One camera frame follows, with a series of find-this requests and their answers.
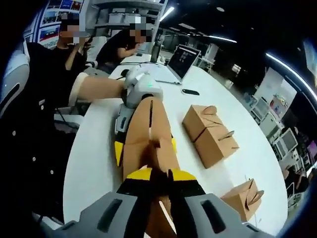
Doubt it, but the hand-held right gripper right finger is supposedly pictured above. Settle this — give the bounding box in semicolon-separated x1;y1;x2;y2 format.
169;168;273;238

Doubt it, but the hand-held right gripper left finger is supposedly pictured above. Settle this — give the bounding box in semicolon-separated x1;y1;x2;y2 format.
49;167;154;238

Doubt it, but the brown paper box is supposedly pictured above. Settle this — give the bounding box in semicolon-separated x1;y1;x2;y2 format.
122;97;180;238
182;105;222;143
220;178;264;223
193;125;240;170

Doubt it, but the dark water bottle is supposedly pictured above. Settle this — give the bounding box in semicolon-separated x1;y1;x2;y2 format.
151;41;162;63

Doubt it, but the silver laptop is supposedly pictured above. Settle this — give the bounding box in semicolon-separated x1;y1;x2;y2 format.
155;44;202;84

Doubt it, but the white office chair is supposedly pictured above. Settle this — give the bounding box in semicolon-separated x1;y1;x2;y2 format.
85;36;109;68

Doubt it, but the white storage shelf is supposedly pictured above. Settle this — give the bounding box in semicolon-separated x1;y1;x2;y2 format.
93;0;167;28

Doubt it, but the white ceiling light strip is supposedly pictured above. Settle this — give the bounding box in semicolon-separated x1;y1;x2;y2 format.
265;51;317;93
198;33;238;43
159;6;175;22

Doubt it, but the colourful display shelf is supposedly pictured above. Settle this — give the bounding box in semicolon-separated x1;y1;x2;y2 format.
268;83;298;119

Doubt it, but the white worn device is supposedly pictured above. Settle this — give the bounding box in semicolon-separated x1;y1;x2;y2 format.
0;41;30;117

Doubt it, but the purple monitor screen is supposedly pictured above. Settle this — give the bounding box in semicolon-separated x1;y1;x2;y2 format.
306;139;317;156

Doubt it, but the black cable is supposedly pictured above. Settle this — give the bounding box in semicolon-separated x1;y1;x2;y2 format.
54;107;80;128

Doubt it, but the wall poster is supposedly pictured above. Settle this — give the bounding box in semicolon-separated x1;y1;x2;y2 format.
23;0;84;48

